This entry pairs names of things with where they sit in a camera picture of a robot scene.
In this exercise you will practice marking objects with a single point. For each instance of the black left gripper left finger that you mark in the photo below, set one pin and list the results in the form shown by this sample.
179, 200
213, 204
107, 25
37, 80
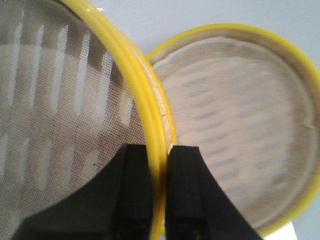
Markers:
117, 204

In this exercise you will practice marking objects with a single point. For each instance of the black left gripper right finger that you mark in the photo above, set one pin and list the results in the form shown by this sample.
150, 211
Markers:
196, 207

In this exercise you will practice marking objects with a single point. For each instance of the bamboo steamer tray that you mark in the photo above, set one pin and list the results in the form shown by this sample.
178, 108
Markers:
250, 100
73, 89

